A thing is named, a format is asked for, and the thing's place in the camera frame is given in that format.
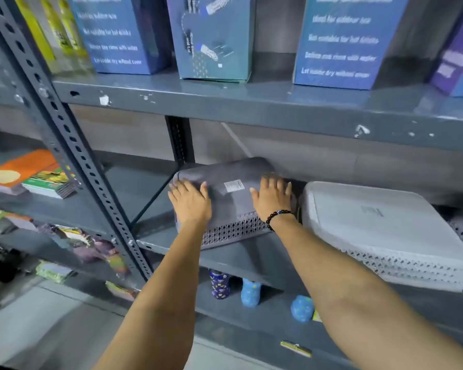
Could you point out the person's left hand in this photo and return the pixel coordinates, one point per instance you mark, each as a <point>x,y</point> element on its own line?
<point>191,206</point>

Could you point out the pile of colourful packets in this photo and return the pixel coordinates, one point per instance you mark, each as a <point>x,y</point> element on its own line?
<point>81,242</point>

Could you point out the yellow shelf label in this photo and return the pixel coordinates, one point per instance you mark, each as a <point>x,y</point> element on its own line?
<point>295,349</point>

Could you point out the purple carton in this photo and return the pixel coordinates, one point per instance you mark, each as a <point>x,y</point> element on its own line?
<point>453,61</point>

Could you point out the light blue patterned bottle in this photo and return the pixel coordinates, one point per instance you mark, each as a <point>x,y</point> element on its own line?
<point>251,292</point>

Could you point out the yellow bottles in clear pack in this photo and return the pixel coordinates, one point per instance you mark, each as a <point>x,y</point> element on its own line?
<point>58,30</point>

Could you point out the grey metal shelving rack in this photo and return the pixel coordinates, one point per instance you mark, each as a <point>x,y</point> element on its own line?
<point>254,107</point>

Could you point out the blue dotted round bottle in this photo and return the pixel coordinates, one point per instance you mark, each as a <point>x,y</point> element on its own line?
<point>302,309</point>

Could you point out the person's right thumb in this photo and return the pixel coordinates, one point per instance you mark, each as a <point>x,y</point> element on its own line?
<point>255,197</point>

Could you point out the grey perforated plastic basket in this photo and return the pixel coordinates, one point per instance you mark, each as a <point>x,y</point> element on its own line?
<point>231,211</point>

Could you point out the person's right hand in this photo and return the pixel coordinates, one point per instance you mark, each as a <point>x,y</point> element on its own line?
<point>273,200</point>

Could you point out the stack of green booklets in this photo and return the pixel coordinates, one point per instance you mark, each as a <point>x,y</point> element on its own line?
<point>52,184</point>

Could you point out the person's right little finger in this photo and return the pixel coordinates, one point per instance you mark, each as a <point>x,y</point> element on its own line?
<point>288,189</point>

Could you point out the person's left forearm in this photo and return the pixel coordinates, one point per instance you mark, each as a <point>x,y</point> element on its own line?
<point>162,304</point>

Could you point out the dark blue patterned bottle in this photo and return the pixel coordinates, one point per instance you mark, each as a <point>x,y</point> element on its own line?
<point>219,284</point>

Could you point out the person's right forearm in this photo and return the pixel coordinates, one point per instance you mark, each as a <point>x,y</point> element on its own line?
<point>355,296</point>

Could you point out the blue carton with white text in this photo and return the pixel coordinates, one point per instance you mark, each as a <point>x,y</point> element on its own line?
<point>119,34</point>
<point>343,42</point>

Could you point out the person's left thumb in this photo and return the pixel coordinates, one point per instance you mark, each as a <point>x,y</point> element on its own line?
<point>204,190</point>

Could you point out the person's right middle finger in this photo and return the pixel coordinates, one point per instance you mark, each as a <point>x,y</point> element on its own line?
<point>273,183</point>

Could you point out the teal carton with bottle picture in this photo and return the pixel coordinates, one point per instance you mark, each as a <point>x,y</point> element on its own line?
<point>216,38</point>

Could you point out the orange book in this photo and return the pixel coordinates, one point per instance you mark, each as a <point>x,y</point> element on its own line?
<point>19,169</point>

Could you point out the white perforated plastic basket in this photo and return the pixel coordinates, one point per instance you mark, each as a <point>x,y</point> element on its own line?
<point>386,227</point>

